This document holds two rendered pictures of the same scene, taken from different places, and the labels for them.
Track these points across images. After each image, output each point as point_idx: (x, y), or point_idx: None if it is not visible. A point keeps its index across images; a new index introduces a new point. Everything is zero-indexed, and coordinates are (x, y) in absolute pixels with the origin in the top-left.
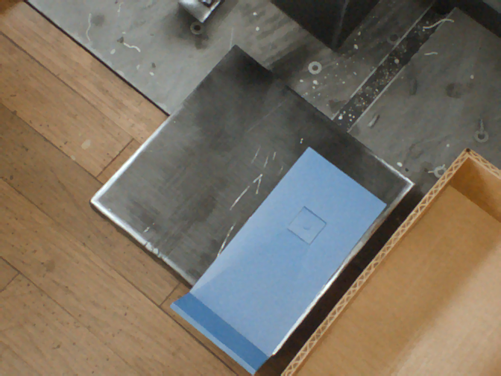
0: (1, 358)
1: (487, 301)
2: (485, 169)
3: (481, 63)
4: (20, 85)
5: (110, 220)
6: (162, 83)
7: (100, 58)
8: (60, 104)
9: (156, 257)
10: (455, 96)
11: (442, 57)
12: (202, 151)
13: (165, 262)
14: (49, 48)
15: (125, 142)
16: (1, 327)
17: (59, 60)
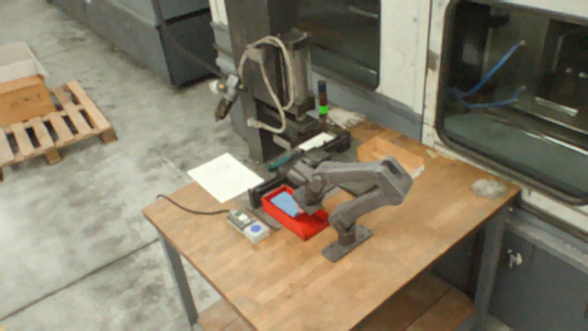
0: (385, 209)
1: (378, 157)
2: (360, 146)
3: (336, 156)
4: (333, 207)
5: (362, 193)
6: (334, 190)
7: (328, 198)
8: (337, 202)
9: (369, 188)
10: (342, 159)
11: (334, 160)
12: (350, 182)
13: (370, 187)
14: (325, 203)
15: (345, 195)
16: (379, 209)
17: (328, 202)
